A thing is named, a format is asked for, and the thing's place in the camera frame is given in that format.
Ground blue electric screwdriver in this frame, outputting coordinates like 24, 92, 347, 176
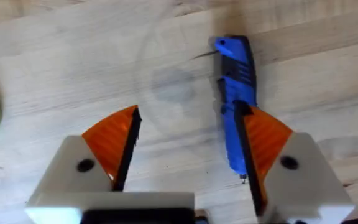
213, 35, 258, 184

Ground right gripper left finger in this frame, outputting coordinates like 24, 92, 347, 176
33, 105, 143, 195

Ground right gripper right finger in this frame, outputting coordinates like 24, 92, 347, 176
233, 100, 355, 218

